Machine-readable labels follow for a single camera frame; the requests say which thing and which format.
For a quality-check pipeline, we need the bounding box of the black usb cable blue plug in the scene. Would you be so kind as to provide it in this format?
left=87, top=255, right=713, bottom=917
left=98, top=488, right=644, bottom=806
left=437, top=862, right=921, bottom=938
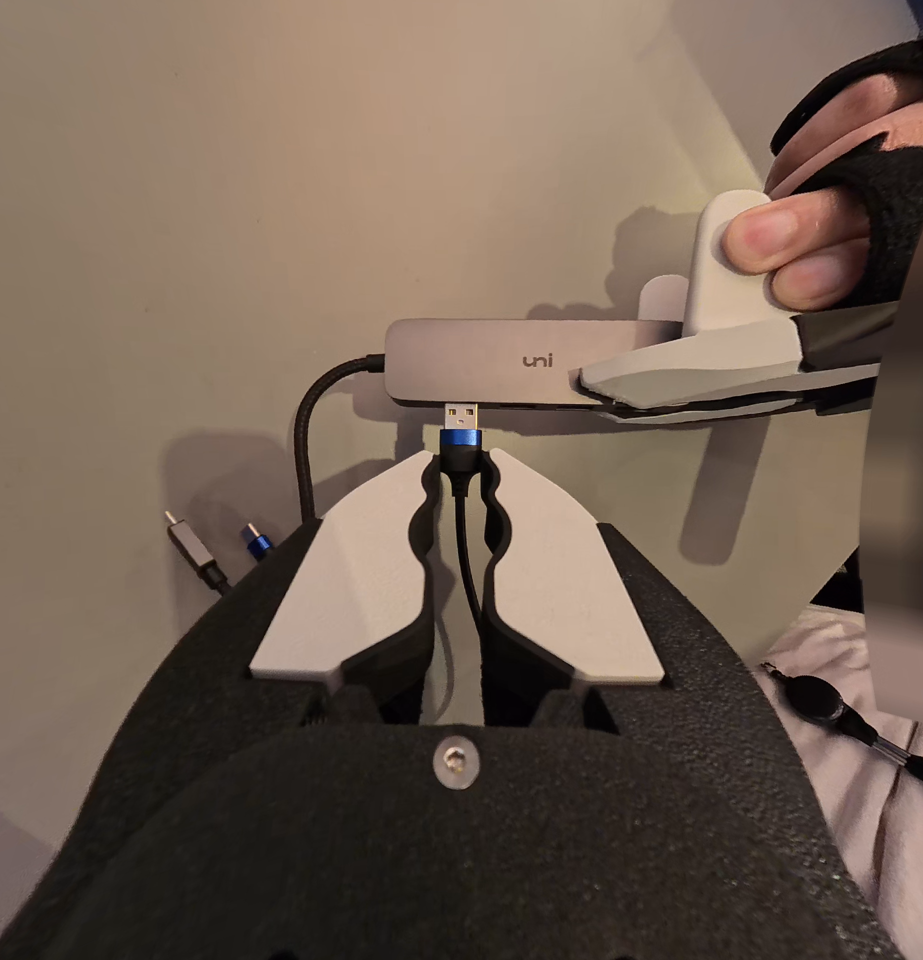
left=240, top=402, right=487, bottom=639

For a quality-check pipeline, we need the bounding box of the person's right hand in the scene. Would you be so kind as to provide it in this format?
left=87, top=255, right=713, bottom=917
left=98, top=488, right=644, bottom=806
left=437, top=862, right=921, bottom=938
left=724, top=71, right=923, bottom=314

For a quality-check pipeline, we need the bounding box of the person's pale shirt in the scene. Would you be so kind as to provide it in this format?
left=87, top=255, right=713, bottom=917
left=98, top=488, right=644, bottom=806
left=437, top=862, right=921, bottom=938
left=754, top=607, right=923, bottom=960

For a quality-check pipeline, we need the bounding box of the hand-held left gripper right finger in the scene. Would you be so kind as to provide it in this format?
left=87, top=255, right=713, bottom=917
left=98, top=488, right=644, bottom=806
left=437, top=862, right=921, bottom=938
left=478, top=448, right=667, bottom=708

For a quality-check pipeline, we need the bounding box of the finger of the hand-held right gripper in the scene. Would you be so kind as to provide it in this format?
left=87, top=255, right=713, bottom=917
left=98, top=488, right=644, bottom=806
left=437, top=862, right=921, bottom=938
left=636, top=274, right=692, bottom=325
left=576, top=189, right=884, bottom=426

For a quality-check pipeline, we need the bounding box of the black badge reel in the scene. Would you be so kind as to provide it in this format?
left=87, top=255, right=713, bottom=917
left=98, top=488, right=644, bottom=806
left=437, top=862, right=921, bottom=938
left=761, top=663, right=923, bottom=792

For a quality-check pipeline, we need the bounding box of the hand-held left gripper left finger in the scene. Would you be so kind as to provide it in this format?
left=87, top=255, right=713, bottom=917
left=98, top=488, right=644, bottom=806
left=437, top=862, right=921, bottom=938
left=247, top=450, right=440, bottom=708

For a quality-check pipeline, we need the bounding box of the grey usb hub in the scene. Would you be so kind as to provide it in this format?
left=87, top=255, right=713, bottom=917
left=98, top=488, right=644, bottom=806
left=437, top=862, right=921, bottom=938
left=163, top=318, right=688, bottom=597

